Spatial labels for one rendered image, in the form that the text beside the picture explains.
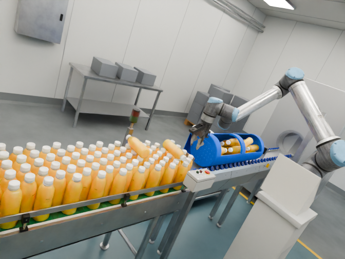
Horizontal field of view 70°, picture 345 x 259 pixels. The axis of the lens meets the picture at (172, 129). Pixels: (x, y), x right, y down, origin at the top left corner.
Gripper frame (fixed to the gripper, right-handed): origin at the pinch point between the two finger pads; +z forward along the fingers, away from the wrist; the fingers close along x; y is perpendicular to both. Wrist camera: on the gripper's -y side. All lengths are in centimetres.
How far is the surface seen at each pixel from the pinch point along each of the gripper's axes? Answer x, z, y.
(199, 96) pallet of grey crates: 286, 38, 347
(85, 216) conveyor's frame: -10, 32, -76
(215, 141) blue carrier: 5.1, -0.3, 33.4
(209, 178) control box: -21.7, 12.0, 0.1
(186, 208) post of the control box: -18.3, 39.8, -3.8
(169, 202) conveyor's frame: -10.7, 37.3, -15.6
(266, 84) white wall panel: 237, -44, 549
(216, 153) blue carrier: -1.1, 7.6, 32.4
